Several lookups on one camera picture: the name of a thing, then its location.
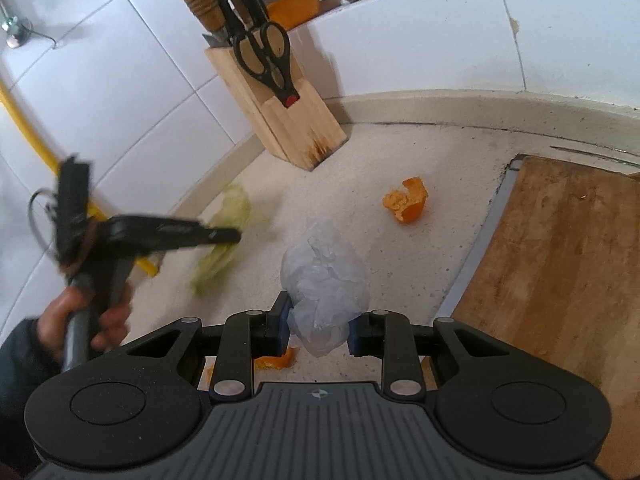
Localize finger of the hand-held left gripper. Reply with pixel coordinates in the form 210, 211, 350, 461
144, 219, 244, 253

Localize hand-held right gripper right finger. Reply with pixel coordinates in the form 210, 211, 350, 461
348, 310, 506, 403

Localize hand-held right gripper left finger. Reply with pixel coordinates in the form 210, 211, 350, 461
129, 291, 292, 403

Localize pale cabbage leaf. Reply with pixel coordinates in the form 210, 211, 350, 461
191, 181, 255, 297

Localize clear plastic bag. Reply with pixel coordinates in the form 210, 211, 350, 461
280, 218, 372, 359

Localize person's left forearm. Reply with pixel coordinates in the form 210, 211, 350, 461
0, 316, 66, 478

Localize person's left hand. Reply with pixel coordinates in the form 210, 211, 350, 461
36, 280, 135, 357

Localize yellow pipe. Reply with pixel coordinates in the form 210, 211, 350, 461
0, 80, 161, 279

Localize wooden knife block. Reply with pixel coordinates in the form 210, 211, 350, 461
204, 27, 349, 171

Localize black kitchen scissors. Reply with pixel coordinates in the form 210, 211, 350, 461
232, 20, 302, 109

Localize metal water valve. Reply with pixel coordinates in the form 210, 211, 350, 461
0, 2, 68, 51

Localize wooden cutting board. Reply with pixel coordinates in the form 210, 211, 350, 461
420, 155, 640, 478

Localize orange metal basin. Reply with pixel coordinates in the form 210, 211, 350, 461
257, 0, 323, 28

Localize thin black cable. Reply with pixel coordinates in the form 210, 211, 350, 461
27, 187, 63, 266

